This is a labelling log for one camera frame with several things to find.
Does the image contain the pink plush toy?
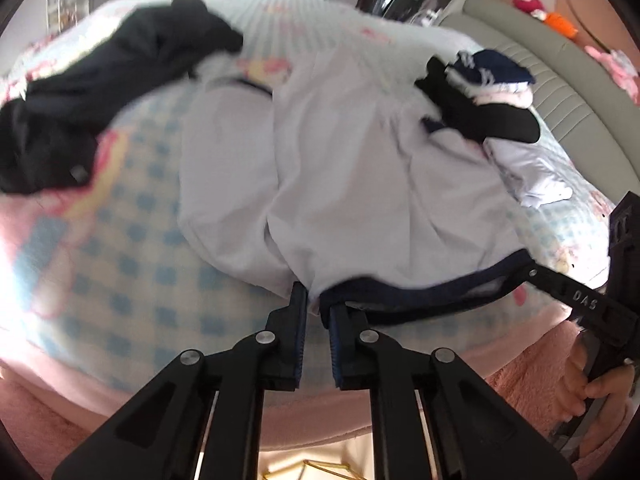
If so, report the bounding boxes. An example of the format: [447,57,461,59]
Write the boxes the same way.
[584,44,640,92]

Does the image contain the white satin garment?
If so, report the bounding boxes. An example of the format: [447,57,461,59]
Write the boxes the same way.
[484,136,575,210]

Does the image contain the padded grey headboard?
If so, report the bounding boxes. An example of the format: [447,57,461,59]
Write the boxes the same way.
[439,0,640,183]

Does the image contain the person's right hand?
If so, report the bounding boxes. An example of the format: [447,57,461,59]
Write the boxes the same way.
[565,344,637,455]

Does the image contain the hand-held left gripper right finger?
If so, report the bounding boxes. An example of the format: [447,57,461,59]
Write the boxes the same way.
[327,305,588,480]

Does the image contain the navy striped folded garment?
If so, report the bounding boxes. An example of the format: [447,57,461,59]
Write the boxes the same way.
[447,49,537,87]

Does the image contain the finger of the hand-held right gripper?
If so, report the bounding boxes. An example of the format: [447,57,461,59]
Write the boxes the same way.
[525,264,632,347]

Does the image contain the pink fluffy robe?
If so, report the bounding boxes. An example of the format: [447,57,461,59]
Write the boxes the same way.
[485,320,640,480]

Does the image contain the gold wire frame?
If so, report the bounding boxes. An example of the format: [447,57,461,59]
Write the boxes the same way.
[261,459,362,480]

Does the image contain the bed with checkered cartoon blanket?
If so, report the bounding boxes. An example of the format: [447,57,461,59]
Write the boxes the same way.
[0,0,621,361]

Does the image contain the orange plush toy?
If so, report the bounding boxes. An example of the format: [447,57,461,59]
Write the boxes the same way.
[544,10,581,39]

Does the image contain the pale pink folded garment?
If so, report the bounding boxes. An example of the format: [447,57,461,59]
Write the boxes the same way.
[492,85,535,110]

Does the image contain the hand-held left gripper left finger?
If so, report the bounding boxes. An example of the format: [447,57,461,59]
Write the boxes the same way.
[52,282,308,480]

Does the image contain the black folded garment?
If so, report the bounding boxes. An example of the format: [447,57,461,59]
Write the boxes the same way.
[414,56,542,143]

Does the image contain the pink fleece bedsheet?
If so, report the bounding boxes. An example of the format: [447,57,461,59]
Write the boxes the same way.
[0,285,576,453]

